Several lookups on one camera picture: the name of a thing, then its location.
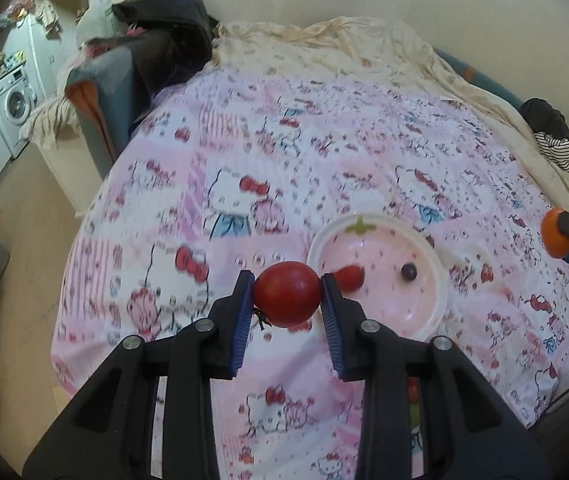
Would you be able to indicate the striped shirt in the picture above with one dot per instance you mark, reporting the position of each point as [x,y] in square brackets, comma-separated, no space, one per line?
[554,150]

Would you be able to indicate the large red strawberry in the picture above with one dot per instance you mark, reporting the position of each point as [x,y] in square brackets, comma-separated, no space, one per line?
[350,278]

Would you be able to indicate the strawberry pattern plate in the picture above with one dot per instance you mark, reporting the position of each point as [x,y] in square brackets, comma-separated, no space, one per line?
[381,245]

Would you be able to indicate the beige towel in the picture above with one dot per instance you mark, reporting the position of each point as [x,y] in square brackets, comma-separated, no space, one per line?
[53,122]

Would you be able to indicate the dark grape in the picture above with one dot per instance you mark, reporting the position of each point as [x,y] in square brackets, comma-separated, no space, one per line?
[409,272]

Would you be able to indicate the black garment right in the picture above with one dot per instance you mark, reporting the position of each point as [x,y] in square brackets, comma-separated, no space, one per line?
[540,116]

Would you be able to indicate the blue bed frame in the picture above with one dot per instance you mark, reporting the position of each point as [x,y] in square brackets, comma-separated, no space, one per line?
[102,91]

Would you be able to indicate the white refrigerator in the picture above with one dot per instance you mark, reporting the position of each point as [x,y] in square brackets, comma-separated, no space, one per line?
[45,54]

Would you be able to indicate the black clothes pile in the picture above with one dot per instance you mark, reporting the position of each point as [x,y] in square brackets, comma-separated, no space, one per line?
[174,41]

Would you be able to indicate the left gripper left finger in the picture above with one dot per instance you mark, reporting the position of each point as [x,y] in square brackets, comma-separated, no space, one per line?
[150,389]

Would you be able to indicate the white plastic bag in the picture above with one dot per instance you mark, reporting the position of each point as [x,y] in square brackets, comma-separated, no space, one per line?
[99,21]

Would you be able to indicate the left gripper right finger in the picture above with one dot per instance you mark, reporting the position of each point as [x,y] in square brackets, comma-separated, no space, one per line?
[468,431]

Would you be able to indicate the white washing machine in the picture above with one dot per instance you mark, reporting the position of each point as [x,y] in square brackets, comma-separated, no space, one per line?
[17,100]

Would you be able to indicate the red cherry tomato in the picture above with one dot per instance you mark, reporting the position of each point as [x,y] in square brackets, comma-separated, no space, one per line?
[413,389]
[287,294]

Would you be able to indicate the green fruit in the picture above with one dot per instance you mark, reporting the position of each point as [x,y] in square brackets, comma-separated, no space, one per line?
[414,415]

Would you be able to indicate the orange tangerine bottom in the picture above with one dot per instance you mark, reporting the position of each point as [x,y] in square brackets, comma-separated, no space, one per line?
[555,243]

